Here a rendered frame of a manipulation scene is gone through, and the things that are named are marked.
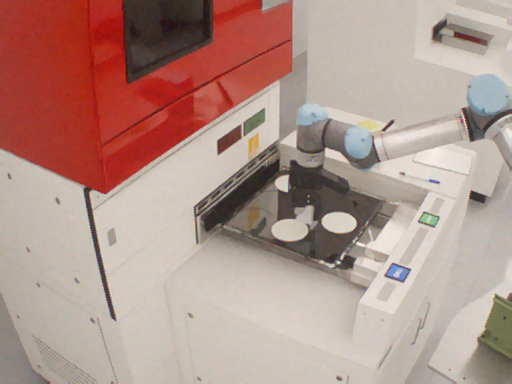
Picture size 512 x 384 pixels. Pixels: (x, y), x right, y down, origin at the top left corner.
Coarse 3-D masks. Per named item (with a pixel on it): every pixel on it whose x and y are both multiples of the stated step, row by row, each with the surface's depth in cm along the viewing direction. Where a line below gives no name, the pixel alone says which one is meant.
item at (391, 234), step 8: (392, 216) 174; (400, 216) 174; (408, 216) 173; (392, 224) 170; (400, 224) 170; (408, 224) 170; (384, 232) 167; (392, 232) 167; (400, 232) 167; (376, 240) 164; (384, 240) 164; (392, 240) 164; (368, 256) 158; (352, 272) 152; (352, 280) 153; (360, 280) 152; (368, 280) 150
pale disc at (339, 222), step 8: (328, 216) 171; (336, 216) 170; (344, 216) 170; (352, 216) 170; (328, 224) 167; (336, 224) 167; (344, 224) 167; (352, 224) 167; (336, 232) 164; (344, 232) 164
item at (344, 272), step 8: (232, 232) 174; (240, 240) 174; (248, 240) 172; (264, 248) 170; (272, 248) 169; (288, 256) 167; (296, 256) 165; (304, 264) 165; (312, 264) 163; (328, 272) 161; (336, 272) 160; (344, 272) 158
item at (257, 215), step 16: (256, 192) 181; (272, 192) 181; (336, 192) 181; (352, 192) 181; (240, 208) 174; (256, 208) 174; (272, 208) 174; (288, 208) 174; (320, 208) 174; (336, 208) 174; (352, 208) 174; (368, 208) 174; (240, 224) 168; (256, 224) 168; (272, 224) 167; (320, 224) 167; (272, 240) 161; (304, 240) 161; (320, 240) 161; (336, 240) 161; (320, 256) 155; (336, 256) 155
